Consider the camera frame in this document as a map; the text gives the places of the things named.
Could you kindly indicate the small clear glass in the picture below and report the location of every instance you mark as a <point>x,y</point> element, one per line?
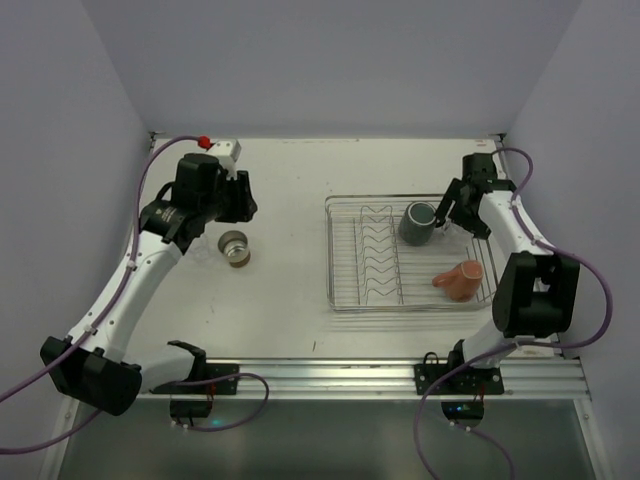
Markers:
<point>202,252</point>

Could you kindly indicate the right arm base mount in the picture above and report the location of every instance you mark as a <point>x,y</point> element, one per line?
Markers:
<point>475,384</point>

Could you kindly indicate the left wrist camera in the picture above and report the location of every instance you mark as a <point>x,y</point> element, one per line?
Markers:
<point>227,151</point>

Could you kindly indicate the aluminium mounting rail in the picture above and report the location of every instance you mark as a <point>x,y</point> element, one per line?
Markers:
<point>535,378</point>

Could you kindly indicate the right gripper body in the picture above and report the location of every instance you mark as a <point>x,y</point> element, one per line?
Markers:
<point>461,201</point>

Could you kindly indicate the pink floral mug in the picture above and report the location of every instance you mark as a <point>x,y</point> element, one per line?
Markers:
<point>461,283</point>

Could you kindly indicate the wire dish rack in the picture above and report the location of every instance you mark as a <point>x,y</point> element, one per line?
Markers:
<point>370,268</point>

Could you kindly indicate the cream cup with brown band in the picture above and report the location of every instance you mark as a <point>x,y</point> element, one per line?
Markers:
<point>234,246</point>

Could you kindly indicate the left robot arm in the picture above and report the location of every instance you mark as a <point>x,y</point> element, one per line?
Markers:
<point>89,363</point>

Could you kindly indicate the dark grey mug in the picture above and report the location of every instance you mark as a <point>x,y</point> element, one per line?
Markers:
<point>418,223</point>

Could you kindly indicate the large clear glass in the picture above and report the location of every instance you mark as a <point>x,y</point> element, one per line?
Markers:
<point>454,236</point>

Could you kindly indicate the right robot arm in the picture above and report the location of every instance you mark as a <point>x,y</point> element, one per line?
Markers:
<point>536,293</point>

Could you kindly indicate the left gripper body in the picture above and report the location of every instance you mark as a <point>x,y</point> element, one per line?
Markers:
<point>239,198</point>

